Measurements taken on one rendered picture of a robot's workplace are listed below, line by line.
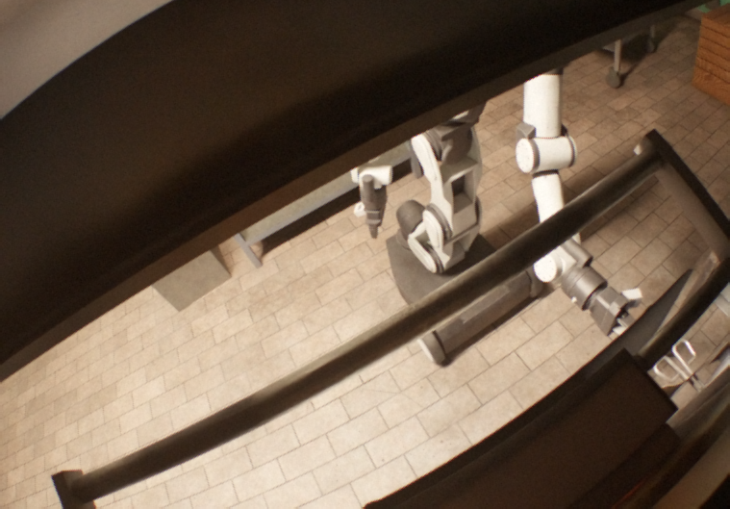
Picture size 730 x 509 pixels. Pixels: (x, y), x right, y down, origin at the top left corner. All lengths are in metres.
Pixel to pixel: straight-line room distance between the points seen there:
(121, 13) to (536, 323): 1.84
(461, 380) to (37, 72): 1.73
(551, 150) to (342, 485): 1.43
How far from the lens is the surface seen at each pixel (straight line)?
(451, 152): 1.15
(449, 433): 1.72
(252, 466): 1.95
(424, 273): 1.86
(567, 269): 0.97
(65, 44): 0.23
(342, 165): 0.28
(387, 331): 0.32
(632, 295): 0.96
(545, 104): 0.95
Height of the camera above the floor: 1.67
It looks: 46 degrees down
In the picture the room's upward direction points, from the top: 22 degrees counter-clockwise
